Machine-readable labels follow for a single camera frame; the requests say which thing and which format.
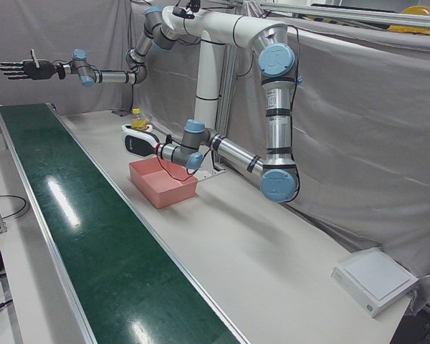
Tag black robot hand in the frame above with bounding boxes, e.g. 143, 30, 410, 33
120, 123, 162, 158
0, 49, 58, 82

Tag orange drink bottle yellow cap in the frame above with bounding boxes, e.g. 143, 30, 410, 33
130, 107, 148, 130

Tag pink plastic basket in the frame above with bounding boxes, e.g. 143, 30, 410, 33
128, 157, 199, 211

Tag grey backdrop curtain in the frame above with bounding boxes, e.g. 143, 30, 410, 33
0, 0, 201, 115
232, 21, 430, 287

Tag white robot torso column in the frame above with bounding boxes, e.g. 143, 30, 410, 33
161, 5, 287, 132

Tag white flat box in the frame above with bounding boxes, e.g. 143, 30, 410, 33
330, 249, 419, 319

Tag metal base plate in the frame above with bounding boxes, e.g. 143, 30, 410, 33
196, 164, 226, 180

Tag aluminium frame post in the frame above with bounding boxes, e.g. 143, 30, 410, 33
216, 44, 239, 169

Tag green conveyor belt aluminium frame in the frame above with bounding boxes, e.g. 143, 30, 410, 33
0, 102, 252, 344

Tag aluminium frame beam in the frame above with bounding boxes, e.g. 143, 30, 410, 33
243, 0, 430, 29

